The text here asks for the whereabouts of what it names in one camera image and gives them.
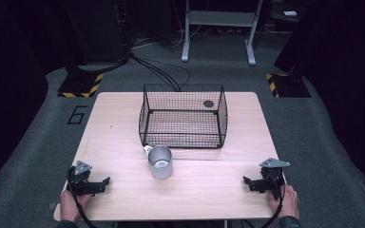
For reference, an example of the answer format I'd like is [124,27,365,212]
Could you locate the white floor cables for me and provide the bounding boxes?
[132,0,210,50]

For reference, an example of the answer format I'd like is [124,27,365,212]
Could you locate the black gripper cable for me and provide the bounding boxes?
[259,170,287,228]
[67,165,99,228]

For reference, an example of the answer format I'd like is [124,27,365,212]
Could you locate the black wire mesh basket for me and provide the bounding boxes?
[138,83,229,150]

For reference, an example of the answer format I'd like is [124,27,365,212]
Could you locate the person's left hand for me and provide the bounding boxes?
[60,189,92,223]

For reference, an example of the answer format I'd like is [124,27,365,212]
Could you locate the white metal stand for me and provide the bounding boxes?
[181,0,264,67]

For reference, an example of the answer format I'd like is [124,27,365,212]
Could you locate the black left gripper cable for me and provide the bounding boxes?
[67,165,99,228]

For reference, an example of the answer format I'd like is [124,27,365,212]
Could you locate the yellow-black striped base plate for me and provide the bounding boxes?
[57,72,105,99]
[264,72,312,99]

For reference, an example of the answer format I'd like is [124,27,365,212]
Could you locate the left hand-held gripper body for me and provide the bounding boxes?
[67,160,93,197]

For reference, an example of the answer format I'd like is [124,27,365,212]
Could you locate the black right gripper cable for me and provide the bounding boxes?
[259,170,287,228]

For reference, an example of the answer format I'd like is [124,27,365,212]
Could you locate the person's right hand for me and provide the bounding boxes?
[267,183,300,220]

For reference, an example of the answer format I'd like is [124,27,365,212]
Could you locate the silver metal cup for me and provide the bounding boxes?
[143,144,174,181]

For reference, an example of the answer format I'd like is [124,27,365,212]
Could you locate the black cabinet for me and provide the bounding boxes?
[61,0,131,74]

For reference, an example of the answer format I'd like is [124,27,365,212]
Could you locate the black floor cables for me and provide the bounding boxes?
[127,50,192,93]

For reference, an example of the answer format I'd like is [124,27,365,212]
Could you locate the dark curtain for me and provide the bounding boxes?
[0,0,77,198]
[274,0,365,210]

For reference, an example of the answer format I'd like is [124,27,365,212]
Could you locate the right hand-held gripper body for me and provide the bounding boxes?
[259,157,291,193]

